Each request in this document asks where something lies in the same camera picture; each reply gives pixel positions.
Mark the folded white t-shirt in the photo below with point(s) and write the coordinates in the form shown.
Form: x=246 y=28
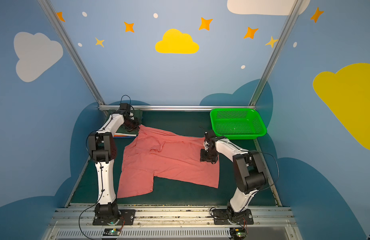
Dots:
x=125 y=134

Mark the green plastic basket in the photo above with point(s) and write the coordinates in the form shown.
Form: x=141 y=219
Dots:
x=237 y=124

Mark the right aluminium frame post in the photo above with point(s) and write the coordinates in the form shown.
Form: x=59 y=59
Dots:
x=277 y=49

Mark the left aluminium frame post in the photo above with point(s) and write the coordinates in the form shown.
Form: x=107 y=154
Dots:
x=51 y=14

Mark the aluminium frame post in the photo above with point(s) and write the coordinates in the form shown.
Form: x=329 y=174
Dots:
x=51 y=14
x=277 y=49

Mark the aluminium front rail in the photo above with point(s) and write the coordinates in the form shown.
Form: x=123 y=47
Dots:
x=172 y=223

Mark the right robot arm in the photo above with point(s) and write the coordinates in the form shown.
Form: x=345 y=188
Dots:
x=249 y=172

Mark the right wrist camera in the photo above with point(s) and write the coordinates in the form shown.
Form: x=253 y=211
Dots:
x=206 y=145

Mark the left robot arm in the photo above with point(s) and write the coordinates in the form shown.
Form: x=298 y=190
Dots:
x=102 y=150

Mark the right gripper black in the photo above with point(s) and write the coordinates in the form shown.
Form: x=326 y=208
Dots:
x=208 y=156

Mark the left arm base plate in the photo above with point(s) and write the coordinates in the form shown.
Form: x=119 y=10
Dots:
x=121 y=217

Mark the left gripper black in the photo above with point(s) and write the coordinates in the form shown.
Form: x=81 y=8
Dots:
x=133 y=124

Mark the controller board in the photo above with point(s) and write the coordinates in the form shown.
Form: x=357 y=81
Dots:
x=237 y=233
x=112 y=232

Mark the rear aluminium frame bar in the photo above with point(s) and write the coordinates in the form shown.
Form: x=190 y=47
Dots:
x=187 y=108

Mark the right controller board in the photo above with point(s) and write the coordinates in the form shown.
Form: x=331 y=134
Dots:
x=237 y=233

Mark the left controller board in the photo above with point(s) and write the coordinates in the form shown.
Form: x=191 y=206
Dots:
x=112 y=232

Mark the folded blue t-shirt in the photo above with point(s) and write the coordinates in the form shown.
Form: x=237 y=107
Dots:
x=125 y=136

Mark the pink red t-shirt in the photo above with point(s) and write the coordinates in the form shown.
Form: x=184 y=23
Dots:
x=163 y=154

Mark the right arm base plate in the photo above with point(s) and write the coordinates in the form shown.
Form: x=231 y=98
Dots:
x=229 y=217

